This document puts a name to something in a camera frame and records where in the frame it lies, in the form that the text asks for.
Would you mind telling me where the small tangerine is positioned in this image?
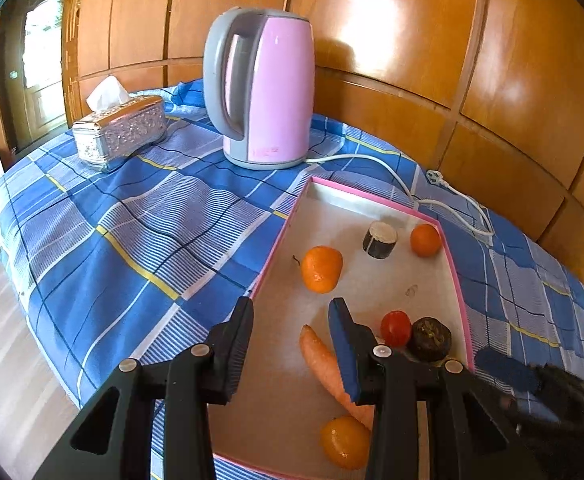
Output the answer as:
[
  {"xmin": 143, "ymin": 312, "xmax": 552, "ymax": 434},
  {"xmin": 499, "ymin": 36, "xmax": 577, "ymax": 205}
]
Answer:
[{"xmin": 410, "ymin": 223, "xmax": 443, "ymax": 258}]

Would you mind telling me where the pink-rimmed white box tray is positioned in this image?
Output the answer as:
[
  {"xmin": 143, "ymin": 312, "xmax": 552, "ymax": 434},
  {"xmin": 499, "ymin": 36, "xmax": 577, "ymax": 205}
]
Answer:
[{"xmin": 212, "ymin": 175, "xmax": 475, "ymax": 480}]

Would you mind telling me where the white power cord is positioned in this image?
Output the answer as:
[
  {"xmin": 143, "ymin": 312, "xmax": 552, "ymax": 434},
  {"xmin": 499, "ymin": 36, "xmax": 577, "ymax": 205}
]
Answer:
[{"xmin": 304, "ymin": 154, "xmax": 495, "ymax": 246}]

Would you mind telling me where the white tissue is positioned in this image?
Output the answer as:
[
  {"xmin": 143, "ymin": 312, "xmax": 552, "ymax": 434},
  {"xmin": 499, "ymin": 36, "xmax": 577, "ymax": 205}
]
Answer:
[{"xmin": 86, "ymin": 77, "xmax": 130, "ymax": 112}]

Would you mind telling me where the wooden panelled wardrobe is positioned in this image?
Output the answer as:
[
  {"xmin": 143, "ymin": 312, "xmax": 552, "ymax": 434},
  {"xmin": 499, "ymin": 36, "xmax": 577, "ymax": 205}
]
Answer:
[{"xmin": 62, "ymin": 0, "xmax": 584, "ymax": 281}]

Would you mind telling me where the orange carrot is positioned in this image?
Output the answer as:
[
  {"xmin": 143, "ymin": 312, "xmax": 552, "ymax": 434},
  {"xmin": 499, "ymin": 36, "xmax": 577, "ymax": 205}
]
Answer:
[{"xmin": 299, "ymin": 324, "xmax": 375, "ymax": 431}]

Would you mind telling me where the large tangerine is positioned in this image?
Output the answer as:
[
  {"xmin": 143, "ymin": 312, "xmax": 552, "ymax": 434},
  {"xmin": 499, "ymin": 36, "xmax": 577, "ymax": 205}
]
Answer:
[{"xmin": 302, "ymin": 245, "xmax": 343, "ymax": 294}]

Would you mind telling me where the orange kumquat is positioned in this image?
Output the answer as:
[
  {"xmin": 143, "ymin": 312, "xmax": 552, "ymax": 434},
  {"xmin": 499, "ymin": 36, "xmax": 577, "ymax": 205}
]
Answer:
[{"xmin": 320, "ymin": 415, "xmax": 371, "ymax": 471}]

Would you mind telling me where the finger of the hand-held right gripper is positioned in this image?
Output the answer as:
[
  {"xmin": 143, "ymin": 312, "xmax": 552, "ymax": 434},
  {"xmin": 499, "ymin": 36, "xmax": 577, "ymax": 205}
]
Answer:
[
  {"xmin": 474, "ymin": 347, "xmax": 584, "ymax": 426},
  {"xmin": 502, "ymin": 395, "xmax": 584, "ymax": 466}
]

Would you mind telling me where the dark eggplant chunk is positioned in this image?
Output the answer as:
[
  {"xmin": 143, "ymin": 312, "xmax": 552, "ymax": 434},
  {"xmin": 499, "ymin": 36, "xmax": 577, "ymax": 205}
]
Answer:
[{"xmin": 362, "ymin": 220, "xmax": 397, "ymax": 262}]

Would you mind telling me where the pink electric kettle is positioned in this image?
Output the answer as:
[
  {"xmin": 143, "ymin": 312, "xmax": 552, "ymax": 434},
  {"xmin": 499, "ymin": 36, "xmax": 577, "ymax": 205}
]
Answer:
[{"xmin": 203, "ymin": 7, "xmax": 316, "ymax": 171}]

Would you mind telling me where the dark brown mangosteen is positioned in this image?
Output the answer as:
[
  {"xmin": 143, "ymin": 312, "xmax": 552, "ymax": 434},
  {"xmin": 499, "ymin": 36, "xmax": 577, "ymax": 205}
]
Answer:
[{"xmin": 408, "ymin": 316, "xmax": 453, "ymax": 362}]

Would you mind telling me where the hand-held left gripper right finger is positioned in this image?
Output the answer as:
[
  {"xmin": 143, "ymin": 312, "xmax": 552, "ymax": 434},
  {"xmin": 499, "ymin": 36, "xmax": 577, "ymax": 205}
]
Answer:
[{"xmin": 328, "ymin": 297, "xmax": 548, "ymax": 480}]

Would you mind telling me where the wooden glazed door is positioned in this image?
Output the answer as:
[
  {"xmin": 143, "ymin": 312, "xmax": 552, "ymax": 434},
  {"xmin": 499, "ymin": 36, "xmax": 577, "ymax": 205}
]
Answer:
[{"xmin": 0, "ymin": 0, "xmax": 75, "ymax": 158}]

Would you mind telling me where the silver embossed tissue box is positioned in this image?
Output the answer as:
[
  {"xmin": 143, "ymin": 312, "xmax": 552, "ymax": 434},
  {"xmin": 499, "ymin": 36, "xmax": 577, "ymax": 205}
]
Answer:
[{"xmin": 72, "ymin": 95, "xmax": 167, "ymax": 173}]

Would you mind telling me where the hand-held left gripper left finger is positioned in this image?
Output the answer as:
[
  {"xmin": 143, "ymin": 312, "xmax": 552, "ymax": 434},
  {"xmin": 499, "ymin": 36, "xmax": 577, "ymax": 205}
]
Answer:
[{"xmin": 32, "ymin": 296, "xmax": 255, "ymax": 480}]

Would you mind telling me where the red tomato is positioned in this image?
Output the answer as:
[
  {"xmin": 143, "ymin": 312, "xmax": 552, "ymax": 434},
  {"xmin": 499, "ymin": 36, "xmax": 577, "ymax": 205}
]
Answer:
[{"xmin": 380, "ymin": 310, "xmax": 413, "ymax": 348}]

